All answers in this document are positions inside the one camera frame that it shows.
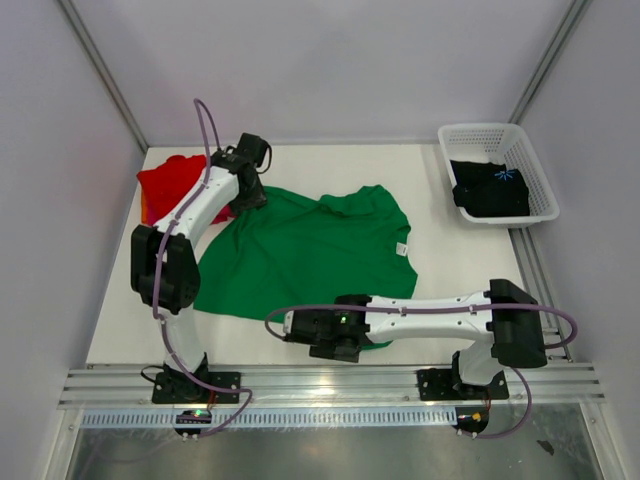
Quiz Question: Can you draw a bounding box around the green t shirt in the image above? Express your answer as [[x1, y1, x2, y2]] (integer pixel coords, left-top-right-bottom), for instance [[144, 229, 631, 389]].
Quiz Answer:
[[194, 185, 418, 320]]

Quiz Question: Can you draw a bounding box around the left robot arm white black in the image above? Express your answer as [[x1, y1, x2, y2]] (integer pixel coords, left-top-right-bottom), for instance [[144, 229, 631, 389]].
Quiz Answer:
[[130, 133, 272, 403]]

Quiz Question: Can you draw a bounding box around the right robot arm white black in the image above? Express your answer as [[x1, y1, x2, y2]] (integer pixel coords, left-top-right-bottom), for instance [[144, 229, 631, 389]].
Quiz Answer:
[[283, 279, 547, 397]]

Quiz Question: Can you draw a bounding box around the red folded t shirt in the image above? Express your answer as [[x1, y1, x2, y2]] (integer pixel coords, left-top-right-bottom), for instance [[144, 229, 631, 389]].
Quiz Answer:
[[136, 155, 206, 220]]

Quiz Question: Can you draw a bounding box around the orange folded t shirt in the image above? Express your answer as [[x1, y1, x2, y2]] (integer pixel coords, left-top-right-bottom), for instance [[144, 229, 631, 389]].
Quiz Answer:
[[140, 192, 148, 225]]

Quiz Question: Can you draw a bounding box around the right black controller board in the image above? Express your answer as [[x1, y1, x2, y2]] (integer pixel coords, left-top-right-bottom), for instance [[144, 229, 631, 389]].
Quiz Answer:
[[453, 409, 490, 438]]

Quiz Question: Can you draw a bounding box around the black controller board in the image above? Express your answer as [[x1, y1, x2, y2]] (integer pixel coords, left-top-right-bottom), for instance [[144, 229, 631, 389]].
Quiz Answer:
[[453, 409, 490, 438], [173, 408, 212, 436]]

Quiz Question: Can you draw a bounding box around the left black controller board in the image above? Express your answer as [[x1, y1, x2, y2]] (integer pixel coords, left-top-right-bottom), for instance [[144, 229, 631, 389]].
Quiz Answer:
[[173, 408, 212, 436]]

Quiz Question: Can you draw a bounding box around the black t shirt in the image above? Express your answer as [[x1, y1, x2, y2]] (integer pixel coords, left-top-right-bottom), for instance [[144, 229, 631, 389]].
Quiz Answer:
[[450, 161, 530, 218]]

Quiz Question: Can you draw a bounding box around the white plastic basket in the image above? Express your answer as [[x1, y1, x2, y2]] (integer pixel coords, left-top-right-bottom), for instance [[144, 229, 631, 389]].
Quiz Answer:
[[438, 123, 560, 228]]

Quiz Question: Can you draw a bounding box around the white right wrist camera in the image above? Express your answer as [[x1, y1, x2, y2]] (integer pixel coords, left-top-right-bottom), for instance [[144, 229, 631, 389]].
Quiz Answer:
[[283, 310, 295, 336]]

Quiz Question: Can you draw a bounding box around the grey slotted cable duct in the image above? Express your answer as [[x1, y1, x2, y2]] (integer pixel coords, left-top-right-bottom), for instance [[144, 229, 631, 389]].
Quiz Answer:
[[79, 405, 456, 430]]

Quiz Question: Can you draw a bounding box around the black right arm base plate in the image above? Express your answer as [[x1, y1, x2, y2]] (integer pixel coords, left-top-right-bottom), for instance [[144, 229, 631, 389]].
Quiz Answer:
[[416, 368, 510, 401]]

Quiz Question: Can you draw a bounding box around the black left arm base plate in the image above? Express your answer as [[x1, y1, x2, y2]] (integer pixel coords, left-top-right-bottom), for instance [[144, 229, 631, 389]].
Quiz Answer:
[[151, 369, 241, 405]]

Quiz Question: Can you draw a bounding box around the aluminium mounting rail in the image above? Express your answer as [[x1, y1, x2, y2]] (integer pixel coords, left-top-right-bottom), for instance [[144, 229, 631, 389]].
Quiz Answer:
[[58, 362, 605, 410]]

